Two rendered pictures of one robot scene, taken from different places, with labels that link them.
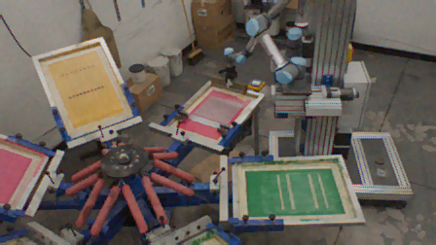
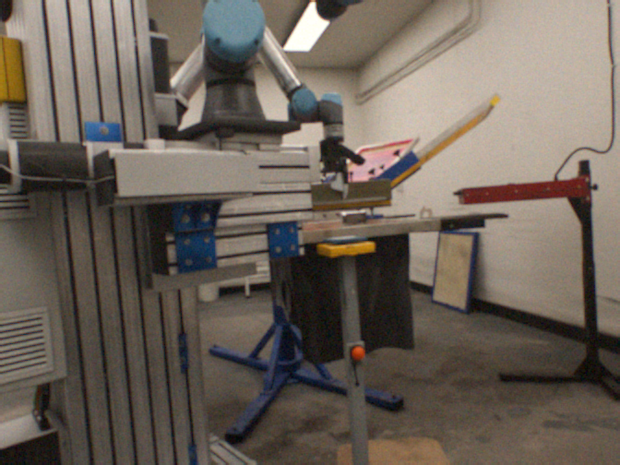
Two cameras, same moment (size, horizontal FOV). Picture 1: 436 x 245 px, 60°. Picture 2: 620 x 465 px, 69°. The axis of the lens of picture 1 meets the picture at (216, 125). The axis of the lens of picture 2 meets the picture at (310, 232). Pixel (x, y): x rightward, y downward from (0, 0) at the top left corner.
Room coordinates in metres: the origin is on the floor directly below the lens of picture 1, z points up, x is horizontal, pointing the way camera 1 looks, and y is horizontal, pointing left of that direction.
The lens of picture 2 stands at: (3.76, -1.45, 1.06)
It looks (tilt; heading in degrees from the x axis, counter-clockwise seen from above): 3 degrees down; 131
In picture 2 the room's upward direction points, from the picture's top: 4 degrees counter-clockwise
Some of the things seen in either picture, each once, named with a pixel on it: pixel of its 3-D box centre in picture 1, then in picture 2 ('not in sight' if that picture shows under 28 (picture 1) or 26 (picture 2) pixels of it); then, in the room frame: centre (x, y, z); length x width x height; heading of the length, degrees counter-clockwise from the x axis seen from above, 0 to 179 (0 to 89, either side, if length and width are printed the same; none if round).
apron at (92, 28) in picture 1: (95, 37); not in sight; (4.15, 1.31, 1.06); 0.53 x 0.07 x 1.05; 146
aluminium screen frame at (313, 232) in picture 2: (214, 111); (325, 229); (2.60, 0.00, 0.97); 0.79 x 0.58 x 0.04; 146
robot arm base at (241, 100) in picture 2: (293, 50); (232, 106); (2.95, -0.74, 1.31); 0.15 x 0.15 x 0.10
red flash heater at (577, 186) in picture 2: not in sight; (518, 192); (3.00, 1.21, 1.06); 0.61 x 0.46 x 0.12; 26
